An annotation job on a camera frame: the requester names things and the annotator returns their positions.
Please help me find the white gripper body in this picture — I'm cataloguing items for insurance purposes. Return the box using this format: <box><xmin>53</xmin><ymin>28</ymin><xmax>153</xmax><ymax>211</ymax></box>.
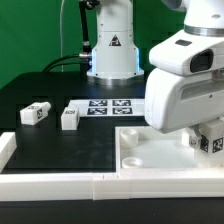
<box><xmin>145</xmin><ymin>68</ymin><xmax>224</xmax><ymax>133</ymax></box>

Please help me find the white U-shaped fence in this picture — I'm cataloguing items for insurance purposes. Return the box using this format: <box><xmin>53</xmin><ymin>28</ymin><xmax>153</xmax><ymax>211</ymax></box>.
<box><xmin>0</xmin><ymin>133</ymin><xmax>224</xmax><ymax>202</ymax></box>

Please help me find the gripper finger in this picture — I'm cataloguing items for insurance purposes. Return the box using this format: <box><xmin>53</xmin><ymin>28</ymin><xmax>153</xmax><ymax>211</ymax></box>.
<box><xmin>187</xmin><ymin>125</ymin><xmax>202</xmax><ymax>149</ymax></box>

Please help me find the black cable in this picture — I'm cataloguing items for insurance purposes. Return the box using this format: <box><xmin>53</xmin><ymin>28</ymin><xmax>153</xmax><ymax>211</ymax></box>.
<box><xmin>42</xmin><ymin>0</ymin><xmax>93</xmax><ymax>73</ymax></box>

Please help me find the grey thin cable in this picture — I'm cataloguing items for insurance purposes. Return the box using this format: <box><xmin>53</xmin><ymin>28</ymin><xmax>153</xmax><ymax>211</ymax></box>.
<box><xmin>59</xmin><ymin>0</ymin><xmax>66</xmax><ymax>73</ymax></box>

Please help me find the white plate with markers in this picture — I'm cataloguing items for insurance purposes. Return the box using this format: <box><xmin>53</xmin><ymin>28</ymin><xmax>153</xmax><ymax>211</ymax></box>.
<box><xmin>68</xmin><ymin>99</ymin><xmax>144</xmax><ymax>117</ymax></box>

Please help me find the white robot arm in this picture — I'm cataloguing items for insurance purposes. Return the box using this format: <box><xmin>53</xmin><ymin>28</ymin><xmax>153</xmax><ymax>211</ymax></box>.
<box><xmin>87</xmin><ymin>0</ymin><xmax>224</xmax><ymax>148</ymax></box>

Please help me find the white square table top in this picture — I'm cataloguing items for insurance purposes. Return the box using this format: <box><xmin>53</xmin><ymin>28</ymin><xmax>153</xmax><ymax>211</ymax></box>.
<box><xmin>115</xmin><ymin>126</ymin><xmax>224</xmax><ymax>172</ymax></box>

